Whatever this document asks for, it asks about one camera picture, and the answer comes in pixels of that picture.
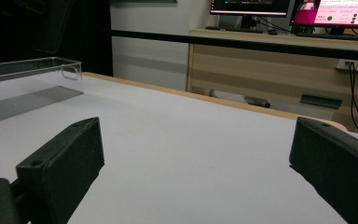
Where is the dark screen monitor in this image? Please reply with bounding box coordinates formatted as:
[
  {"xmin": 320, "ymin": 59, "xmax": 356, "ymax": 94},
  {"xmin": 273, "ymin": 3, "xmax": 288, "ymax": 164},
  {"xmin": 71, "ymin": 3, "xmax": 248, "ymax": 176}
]
[{"xmin": 209, "ymin": 0, "xmax": 296, "ymax": 32}]

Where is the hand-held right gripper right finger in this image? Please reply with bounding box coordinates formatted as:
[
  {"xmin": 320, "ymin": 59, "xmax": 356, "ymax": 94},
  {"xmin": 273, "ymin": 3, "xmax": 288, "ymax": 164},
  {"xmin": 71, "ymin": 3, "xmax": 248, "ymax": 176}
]
[{"xmin": 288, "ymin": 116, "xmax": 358, "ymax": 224}]

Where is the pink and white screen monitor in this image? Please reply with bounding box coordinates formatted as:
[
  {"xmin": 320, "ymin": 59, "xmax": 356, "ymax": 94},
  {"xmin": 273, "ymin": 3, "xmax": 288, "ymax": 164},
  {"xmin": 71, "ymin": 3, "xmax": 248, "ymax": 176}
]
[{"xmin": 290, "ymin": 0, "xmax": 358, "ymax": 35}]

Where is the grey object under desk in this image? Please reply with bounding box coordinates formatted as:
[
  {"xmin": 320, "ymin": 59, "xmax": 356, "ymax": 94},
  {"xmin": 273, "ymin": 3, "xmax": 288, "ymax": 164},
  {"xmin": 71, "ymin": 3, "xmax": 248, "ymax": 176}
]
[{"xmin": 209, "ymin": 89, "xmax": 271, "ymax": 109}]

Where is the black curtain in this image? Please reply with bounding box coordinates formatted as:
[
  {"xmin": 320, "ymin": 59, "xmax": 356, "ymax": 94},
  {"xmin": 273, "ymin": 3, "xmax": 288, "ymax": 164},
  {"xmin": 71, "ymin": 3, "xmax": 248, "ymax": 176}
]
[{"xmin": 0, "ymin": 0, "xmax": 113, "ymax": 77}]

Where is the black keyboard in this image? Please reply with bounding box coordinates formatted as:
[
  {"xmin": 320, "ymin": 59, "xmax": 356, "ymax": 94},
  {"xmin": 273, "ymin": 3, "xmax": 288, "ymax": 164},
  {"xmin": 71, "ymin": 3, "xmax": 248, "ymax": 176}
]
[
  {"xmin": 204, "ymin": 25, "xmax": 265, "ymax": 35},
  {"xmin": 295, "ymin": 32, "xmax": 358, "ymax": 43}
]

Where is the clear plastic bin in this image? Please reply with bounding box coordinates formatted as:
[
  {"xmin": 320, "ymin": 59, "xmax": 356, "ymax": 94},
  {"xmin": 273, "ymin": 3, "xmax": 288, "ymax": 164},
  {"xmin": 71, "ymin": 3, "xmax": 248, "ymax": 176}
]
[{"xmin": 0, "ymin": 56, "xmax": 84, "ymax": 127}]

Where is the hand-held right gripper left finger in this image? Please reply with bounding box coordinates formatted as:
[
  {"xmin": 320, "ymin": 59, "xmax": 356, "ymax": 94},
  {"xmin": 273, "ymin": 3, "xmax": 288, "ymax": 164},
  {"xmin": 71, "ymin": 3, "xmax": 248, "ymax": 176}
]
[{"xmin": 15, "ymin": 116, "xmax": 105, "ymax": 224}]

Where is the light wooden desk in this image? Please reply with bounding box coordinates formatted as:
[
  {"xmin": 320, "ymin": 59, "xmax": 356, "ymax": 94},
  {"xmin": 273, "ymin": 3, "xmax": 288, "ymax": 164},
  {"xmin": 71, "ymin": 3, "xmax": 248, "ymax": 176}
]
[{"xmin": 186, "ymin": 28, "xmax": 358, "ymax": 139}]

